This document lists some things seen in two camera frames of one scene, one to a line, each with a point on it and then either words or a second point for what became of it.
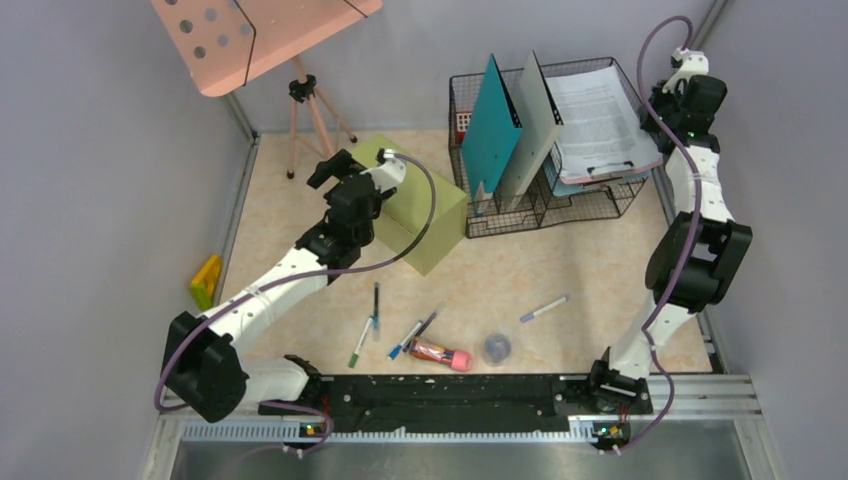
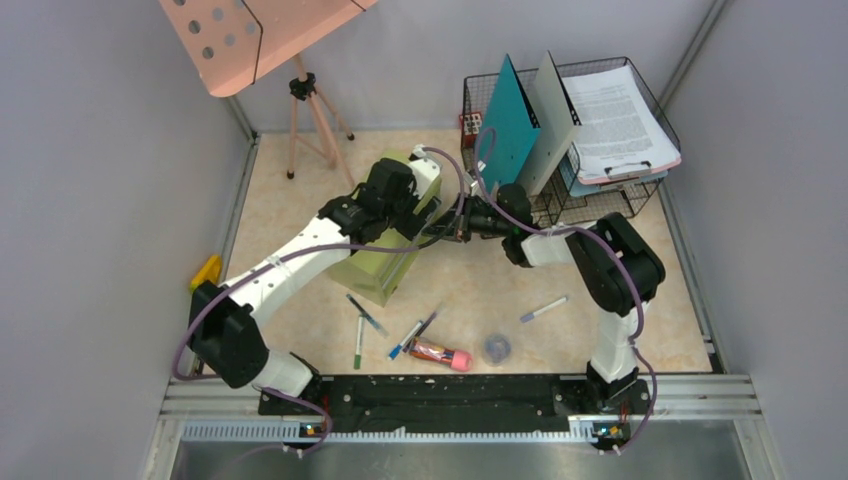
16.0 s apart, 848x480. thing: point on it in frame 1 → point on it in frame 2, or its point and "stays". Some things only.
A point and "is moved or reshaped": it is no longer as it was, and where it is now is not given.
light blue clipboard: x=560 y=189 is moved or reshaped
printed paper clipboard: x=603 y=135 stays
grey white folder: x=541 y=124 → x=559 y=124
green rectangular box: x=403 y=214 is moved or reshaped
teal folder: x=491 y=133 is moved or reshaped
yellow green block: x=205 y=284 stays
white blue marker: x=529 y=316 stays
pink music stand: x=225 y=43 stays
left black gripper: x=337 y=165 → x=408 y=221
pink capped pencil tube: x=459 y=360 stays
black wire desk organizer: x=533 y=204 → x=481 y=95
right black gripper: x=659 y=97 → x=464 y=205
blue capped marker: x=399 y=347 stays
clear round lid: x=497 y=349 stays
